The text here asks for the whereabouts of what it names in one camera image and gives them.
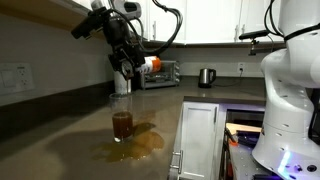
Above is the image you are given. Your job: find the black kettle cord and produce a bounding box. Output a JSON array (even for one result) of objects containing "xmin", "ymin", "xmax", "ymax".
[{"xmin": 213, "ymin": 69, "xmax": 244, "ymax": 88}]

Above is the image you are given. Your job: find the black and orange clamp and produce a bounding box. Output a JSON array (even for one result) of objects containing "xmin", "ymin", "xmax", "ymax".
[{"xmin": 224, "ymin": 128, "xmax": 240, "ymax": 148}]

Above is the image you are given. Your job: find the wooden board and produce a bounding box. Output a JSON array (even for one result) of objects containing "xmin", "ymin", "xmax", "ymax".
[{"xmin": 225, "ymin": 122, "xmax": 263, "ymax": 135}]

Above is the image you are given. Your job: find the tall clear glass cup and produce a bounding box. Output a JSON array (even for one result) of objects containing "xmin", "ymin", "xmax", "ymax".
[{"xmin": 108, "ymin": 93, "xmax": 135, "ymax": 144}]

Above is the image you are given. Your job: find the silver toaster oven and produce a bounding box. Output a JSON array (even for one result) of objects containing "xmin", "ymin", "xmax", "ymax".
[{"xmin": 139, "ymin": 59, "xmax": 182, "ymax": 90}]

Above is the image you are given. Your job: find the small brown glass cup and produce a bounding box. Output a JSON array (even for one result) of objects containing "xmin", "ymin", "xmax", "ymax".
[{"xmin": 112, "ymin": 111, "xmax": 134, "ymax": 141}]

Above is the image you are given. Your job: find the white wall outlet plate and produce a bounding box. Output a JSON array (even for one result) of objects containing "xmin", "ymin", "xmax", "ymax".
[{"xmin": 0, "ymin": 63, "xmax": 35, "ymax": 96}]

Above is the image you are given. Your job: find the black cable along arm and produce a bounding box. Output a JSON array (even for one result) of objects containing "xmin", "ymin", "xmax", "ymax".
[{"xmin": 263, "ymin": 0, "xmax": 320, "ymax": 43}]

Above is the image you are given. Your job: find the black camera on stand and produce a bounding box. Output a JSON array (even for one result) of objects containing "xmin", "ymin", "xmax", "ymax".
[{"xmin": 238, "ymin": 28, "xmax": 280, "ymax": 57}]

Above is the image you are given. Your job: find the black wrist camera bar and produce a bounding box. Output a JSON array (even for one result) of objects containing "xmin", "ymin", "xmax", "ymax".
[{"xmin": 70, "ymin": 7, "xmax": 112, "ymax": 40}]

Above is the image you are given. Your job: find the steel electric kettle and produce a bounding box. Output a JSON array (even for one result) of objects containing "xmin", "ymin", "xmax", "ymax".
[{"xmin": 198, "ymin": 67, "xmax": 217, "ymax": 89}]

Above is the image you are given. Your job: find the silver corner cabinet handle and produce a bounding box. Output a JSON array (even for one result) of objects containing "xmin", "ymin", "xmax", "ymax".
[{"xmin": 169, "ymin": 150, "xmax": 184, "ymax": 175}]

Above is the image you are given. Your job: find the brown spilled drink puddle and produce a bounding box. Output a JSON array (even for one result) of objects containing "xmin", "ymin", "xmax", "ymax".
[{"xmin": 89, "ymin": 122, "xmax": 166, "ymax": 164}]

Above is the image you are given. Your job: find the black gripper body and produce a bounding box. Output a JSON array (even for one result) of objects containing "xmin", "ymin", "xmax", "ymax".
[{"xmin": 102, "ymin": 17, "xmax": 141, "ymax": 64}]

